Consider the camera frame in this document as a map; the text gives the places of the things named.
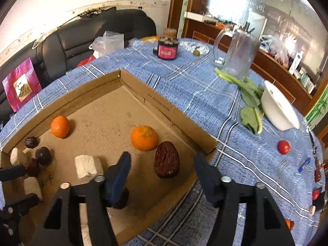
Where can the blue plaid tablecloth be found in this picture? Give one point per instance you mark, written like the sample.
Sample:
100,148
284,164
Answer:
179,82

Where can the small green fruit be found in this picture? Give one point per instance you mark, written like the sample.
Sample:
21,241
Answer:
196,52

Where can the yellow package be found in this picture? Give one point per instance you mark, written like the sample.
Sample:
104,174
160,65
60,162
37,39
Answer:
150,39

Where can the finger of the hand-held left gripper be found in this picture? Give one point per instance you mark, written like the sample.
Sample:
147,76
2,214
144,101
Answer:
25,202
12,172

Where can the white bottle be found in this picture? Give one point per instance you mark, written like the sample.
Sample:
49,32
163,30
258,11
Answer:
298,61

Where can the shallow cardboard box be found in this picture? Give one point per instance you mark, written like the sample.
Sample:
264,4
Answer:
102,123

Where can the orange mandarin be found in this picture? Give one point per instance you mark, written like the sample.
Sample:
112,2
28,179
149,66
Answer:
60,126
289,224
144,137

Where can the dark jar with red label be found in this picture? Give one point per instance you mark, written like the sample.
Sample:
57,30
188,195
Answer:
167,51

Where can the bluish plastic bag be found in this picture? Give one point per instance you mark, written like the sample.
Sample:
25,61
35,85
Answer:
137,42

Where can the crumpled clear plastic bag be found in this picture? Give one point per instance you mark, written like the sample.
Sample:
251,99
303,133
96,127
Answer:
275,46

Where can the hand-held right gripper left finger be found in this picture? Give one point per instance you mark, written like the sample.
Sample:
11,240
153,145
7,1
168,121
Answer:
120,175

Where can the small red tomato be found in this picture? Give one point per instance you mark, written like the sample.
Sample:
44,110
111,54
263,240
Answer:
316,194

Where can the white bowl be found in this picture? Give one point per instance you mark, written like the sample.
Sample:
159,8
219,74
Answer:
276,107

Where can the red gift bag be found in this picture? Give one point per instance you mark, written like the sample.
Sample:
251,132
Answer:
12,94

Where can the white chunk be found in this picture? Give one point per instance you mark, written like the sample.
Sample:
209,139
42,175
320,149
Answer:
32,187
18,156
88,166
312,210

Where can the black leather sofa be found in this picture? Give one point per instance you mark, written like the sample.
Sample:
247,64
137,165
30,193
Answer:
76,35

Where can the green leafy vegetable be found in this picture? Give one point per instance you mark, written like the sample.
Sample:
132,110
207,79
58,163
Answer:
249,94

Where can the white flat box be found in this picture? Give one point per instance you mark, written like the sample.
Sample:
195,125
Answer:
197,16

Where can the glass pitcher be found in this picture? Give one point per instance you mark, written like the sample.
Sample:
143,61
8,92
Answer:
238,56

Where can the patterned plate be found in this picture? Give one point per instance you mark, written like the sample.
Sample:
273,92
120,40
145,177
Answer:
189,46

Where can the blue clip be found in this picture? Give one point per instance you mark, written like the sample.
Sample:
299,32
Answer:
305,164

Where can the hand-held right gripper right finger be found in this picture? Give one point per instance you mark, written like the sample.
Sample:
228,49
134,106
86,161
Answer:
205,178

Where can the red plastic bag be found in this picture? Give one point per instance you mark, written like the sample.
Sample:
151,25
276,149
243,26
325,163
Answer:
87,61

